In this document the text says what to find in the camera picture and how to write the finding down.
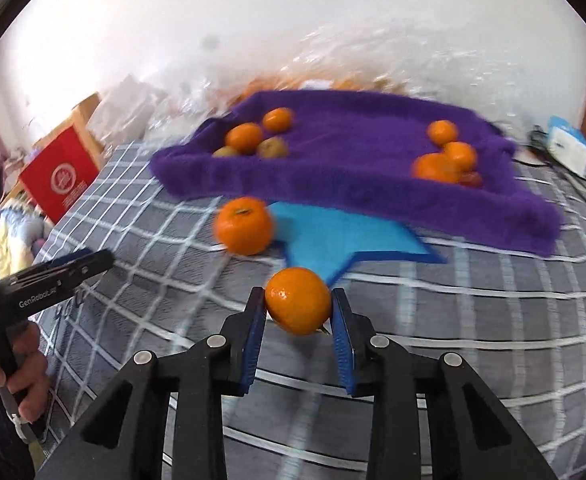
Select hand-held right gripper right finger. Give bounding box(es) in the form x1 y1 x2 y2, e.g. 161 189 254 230
330 288 556 480

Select orange mandarin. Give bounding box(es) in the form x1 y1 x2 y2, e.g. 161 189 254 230
426 120 459 145
215 197 275 256
224 123 265 155
443 141 479 171
262 107 294 133
412 153 461 184
265 267 333 337

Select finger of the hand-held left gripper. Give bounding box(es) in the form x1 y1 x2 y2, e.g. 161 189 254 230
0 248 116 287
33 248 96 272

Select grey checked bedsheet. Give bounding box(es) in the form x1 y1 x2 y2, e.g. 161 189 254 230
28 140 586 480

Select purple fleece towel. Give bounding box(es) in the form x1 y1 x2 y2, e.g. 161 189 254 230
151 89 563 260

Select blue and white charger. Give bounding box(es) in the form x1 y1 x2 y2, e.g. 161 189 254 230
546 116 586 177

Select person's left hand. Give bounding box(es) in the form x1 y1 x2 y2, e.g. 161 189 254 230
5 322 52 424

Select pale patterned bedding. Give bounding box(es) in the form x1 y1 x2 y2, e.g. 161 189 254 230
0 199 54 281

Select black cables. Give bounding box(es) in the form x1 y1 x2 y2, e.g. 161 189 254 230
516 127 586 233

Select red cardboard box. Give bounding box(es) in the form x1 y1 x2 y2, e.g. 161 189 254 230
19 124 101 225

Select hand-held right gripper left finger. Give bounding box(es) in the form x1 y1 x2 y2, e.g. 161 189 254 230
35 287 269 480

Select white plastic bag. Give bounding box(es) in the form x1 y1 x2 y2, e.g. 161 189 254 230
98 74 169 136

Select wooden side table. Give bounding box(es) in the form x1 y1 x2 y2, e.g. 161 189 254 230
68 92 106 161

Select blue cloth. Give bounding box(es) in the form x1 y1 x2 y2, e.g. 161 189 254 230
268 201 448 286

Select large clear plastic bag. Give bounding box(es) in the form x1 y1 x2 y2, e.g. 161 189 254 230
163 20 479 111

